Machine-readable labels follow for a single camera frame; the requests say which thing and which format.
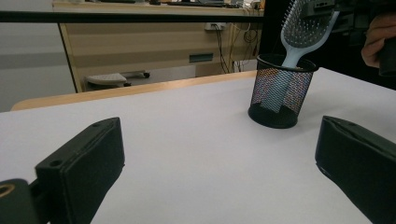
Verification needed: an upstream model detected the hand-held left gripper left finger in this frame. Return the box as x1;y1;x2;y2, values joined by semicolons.
35;117;126;224

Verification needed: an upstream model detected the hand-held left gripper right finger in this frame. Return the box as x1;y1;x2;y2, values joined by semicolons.
315;115;396;224

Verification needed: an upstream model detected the light blue hair brush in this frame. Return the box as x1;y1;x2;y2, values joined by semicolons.
262;0;341;114

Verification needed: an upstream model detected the black mesh pen holder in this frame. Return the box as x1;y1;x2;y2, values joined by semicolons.
247;53;319;130

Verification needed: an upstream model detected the white power strip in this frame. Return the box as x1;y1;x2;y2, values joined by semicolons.
204;21;227;32

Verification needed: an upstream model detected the black keyboard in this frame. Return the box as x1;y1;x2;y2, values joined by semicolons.
166;0;233;8

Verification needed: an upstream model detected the light wooden desk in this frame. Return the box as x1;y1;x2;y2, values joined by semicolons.
51;0;265;93

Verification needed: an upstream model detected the bundle of hanging cables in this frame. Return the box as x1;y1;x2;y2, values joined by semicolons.
213;22;260;74

